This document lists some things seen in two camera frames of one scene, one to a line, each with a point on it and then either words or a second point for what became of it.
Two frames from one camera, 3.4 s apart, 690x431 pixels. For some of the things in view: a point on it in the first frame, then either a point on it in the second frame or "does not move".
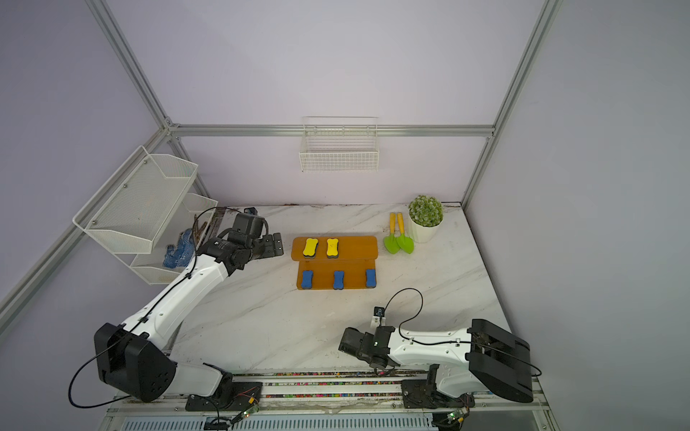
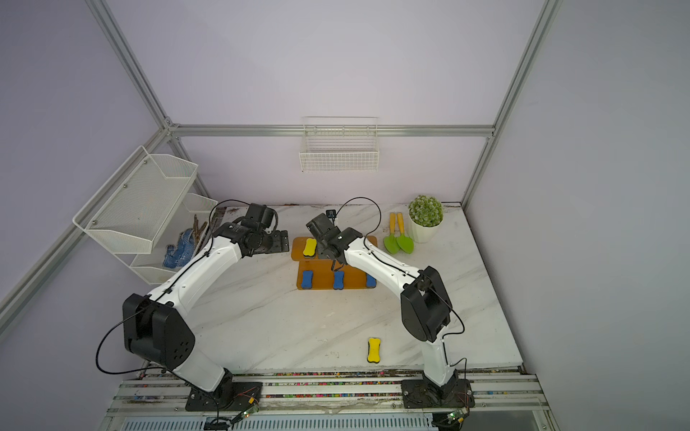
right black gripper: [364, 356] -> [323, 252]
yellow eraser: [309, 250] does not move
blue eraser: [339, 280] does not move
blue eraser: [307, 279] does not move
